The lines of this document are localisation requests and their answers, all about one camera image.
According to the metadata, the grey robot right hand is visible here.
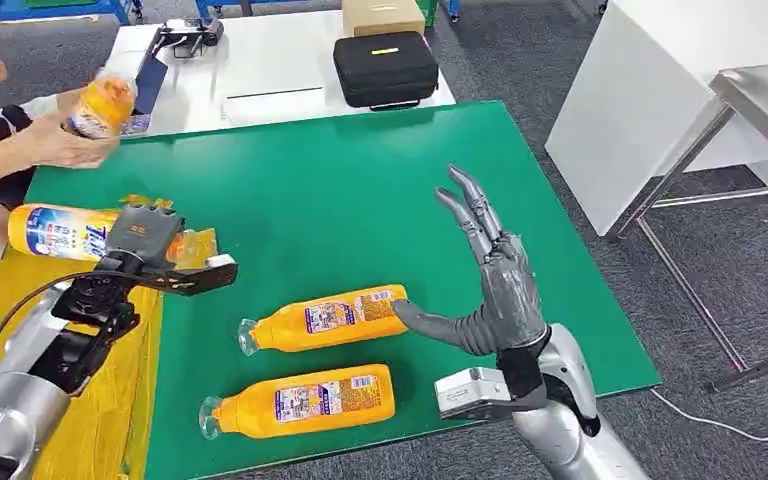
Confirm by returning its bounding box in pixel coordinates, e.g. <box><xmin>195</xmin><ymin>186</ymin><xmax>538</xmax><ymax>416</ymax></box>
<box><xmin>391</xmin><ymin>164</ymin><xmax>552</xmax><ymax>358</ymax></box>

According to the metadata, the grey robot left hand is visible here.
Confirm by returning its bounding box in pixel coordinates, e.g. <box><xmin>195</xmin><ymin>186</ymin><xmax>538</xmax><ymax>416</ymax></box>
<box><xmin>102</xmin><ymin>203</ymin><xmax>188</xmax><ymax>270</ymax></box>

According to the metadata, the person's left hand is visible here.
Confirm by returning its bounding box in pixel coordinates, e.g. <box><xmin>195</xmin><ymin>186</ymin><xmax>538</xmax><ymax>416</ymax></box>
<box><xmin>54</xmin><ymin>86</ymin><xmax>90</xmax><ymax>122</ymax></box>

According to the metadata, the person's right hand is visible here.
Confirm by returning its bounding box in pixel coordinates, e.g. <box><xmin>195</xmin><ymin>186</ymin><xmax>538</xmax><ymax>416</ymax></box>
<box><xmin>22</xmin><ymin>111</ymin><xmax>122</xmax><ymax>171</ymax></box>

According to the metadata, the orange drink bottle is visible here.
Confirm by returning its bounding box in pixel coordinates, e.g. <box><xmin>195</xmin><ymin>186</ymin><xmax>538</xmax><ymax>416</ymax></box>
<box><xmin>237</xmin><ymin>284</ymin><xmax>410</xmax><ymax>358</ymax></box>
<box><xmin>6</xmin><ymin>203</ymin><xmax>218</xmax><ymax>268</ymax></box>
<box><xmin>198</xmin><ymin>363</ymin><xmax>397</xmax><ymax>442</ymax></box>
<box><xmin>65</xmin><ymin>68</ymin><xmax>139</xmax><ymax>141</ymax></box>

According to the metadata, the dark laptop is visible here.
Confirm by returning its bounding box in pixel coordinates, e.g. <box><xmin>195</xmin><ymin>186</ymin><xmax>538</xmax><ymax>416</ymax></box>
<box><xmin>118</xmin><ymin>47</ymin><xmax>171</xmax><ymax>138</ymax></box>

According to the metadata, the black handheld controller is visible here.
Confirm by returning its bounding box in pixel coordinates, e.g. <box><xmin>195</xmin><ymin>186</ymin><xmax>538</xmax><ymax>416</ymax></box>
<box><xmin>155</xmin><ymin>17</ymin><xmax>226</xmax><ymax>60</ymax></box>

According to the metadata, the green table mat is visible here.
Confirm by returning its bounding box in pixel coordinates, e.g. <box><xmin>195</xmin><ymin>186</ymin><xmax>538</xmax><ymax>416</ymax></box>
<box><xmin>24</xmin><ymin>100</ymin><xmax>662</xmax><ymax>480</ymax></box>

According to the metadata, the yellow plastic sheet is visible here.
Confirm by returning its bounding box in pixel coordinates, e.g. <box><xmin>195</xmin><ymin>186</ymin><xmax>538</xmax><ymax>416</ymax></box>
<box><xmin>0</xmin><ymin>193</ymin><xmax>220</xmax><ymax>480</ymax></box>

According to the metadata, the white table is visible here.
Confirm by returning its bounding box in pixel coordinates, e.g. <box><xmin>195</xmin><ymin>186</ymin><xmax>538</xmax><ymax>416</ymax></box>
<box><xmin>101</xmin><ymin>9</ymin><xmax>457</xmax><ymax>140</ymax></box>

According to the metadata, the white panel desk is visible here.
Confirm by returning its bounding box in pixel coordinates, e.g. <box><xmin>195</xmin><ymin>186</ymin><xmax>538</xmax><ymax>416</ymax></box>
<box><xmin>544</xmin><ymin>0</ymin><xmax>768</xmax><ymax>237</ymax></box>

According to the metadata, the black carrying case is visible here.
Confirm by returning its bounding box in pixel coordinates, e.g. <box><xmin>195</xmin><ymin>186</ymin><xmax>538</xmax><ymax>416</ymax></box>
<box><xmin>332</xmin><ymin>31</ymin><xmax>440</xmax><ymax>112</ymax></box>

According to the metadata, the brown cardboard box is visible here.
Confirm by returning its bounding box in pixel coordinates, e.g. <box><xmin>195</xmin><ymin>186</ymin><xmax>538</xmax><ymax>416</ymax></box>
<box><xmin>340</xmin><ymin>0</ymin><xmax>427</xmax><ymax>38</ymax></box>

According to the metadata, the blue metal frame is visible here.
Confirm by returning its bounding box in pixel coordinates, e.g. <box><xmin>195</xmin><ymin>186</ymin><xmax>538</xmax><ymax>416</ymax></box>
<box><xmin>0</xmin><ymin>0</ymin><xmax>135</xmax><ymax>25</ymax></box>

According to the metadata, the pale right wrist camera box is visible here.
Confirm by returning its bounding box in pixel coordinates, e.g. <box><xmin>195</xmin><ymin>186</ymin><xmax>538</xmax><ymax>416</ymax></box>
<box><xmin>432</xmin><ymin>366</ymin><xmax>515</xmax><ymax>423</ymax></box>

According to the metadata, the white floor cable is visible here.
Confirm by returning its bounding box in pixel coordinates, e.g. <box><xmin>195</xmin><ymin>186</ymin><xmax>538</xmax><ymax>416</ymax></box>
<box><xmin>648</xmin><ymin>360</ymin><xmax>768</xmax><ymax>443</ymax></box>

